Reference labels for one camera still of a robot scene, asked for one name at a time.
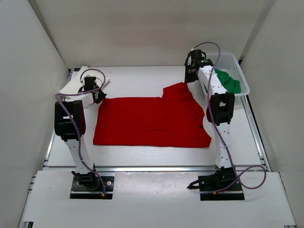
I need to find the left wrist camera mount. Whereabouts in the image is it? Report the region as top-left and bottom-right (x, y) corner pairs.
(85, 75), (95, 79)

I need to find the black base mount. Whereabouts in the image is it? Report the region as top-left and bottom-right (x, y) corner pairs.
(187, 167), (245, 201)
(70, 171), (114, 200)

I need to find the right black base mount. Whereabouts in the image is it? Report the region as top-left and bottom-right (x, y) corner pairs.
(187, 167), (245, 201)

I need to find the white plastic basket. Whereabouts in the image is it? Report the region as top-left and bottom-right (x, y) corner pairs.
(198, 53), (250, 103)

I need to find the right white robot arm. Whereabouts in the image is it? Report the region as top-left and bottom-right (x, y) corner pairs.
(184, 49), (235, 170)

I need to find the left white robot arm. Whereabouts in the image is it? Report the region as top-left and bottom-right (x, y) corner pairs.
(54, 76), (106, 190)

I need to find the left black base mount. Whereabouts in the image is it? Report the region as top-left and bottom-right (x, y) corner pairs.
(70, 171), (114, 200)

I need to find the red t shirt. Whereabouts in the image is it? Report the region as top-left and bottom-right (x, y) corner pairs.
(93, 82), (211, 148)

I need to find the white t shirt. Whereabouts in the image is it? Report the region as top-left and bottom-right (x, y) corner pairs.
(59, 66), (110, 94)

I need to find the green t shirt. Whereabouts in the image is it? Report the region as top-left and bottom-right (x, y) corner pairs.
(215, 69), (241, 94)

